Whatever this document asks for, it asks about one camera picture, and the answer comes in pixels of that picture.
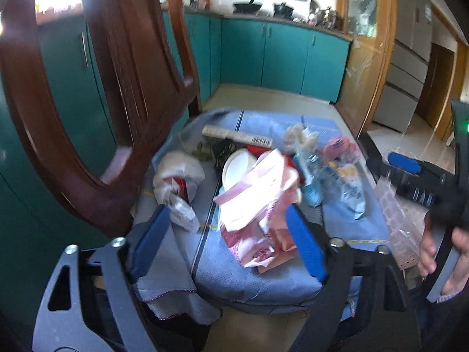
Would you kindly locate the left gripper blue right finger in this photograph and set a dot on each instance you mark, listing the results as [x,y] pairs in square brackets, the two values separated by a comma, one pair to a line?
[310,251]

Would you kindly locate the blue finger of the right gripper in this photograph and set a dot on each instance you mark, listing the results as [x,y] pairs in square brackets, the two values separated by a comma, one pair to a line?
[408,164]

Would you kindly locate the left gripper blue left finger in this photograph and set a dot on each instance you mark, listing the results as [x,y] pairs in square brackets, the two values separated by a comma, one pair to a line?
[145,240]

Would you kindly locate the pink plastic bag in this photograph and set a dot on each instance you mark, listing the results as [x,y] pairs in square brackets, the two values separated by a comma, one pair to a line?
[252,214]

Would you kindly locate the white plastic bag with red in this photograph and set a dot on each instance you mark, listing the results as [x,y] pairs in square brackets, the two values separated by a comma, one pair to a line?
[175,185]

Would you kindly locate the teal kitchen cabinets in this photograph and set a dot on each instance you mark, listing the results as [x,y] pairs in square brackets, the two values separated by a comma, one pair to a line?
[244,51]

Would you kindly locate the right hand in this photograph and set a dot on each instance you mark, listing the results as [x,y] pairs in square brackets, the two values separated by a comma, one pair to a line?
[427,265]

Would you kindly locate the white laundry basket bin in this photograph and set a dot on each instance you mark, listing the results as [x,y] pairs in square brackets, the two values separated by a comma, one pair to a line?
[405,223]

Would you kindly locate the clear blue plastic wrapper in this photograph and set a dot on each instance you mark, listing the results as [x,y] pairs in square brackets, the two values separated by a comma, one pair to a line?
[318,180]

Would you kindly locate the blue table cloth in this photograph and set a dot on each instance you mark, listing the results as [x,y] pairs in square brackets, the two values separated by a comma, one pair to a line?
[195,274]

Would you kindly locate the green leaves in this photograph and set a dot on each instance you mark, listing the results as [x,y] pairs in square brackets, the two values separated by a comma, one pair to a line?
[203,152]

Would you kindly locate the silver refrigerator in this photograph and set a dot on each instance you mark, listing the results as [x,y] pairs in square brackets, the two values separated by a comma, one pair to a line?
[408,65]

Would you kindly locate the white paper plate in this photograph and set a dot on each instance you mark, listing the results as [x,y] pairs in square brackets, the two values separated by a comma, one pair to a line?
[236,167]

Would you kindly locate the red snack wrapper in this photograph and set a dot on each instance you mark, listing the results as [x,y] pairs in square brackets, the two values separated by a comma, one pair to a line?
[257,151]

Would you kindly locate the white crumpled tissue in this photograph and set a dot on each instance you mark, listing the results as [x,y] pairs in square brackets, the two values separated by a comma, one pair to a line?
[299,137]

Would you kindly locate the dark green snack bag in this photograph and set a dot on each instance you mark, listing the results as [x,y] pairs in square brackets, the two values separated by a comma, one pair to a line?
[221,150]

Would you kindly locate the black cooking pot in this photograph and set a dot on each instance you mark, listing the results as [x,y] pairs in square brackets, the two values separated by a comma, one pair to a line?
[282,10]

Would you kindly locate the brown wooden chair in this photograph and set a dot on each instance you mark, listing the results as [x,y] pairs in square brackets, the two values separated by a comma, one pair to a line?
[150,81]

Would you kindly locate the black wok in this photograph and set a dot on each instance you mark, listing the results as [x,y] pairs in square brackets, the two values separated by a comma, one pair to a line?
[251,7]

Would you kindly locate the wooden glass door frame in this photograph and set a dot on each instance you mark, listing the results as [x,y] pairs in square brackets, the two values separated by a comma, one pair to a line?
[370,25]

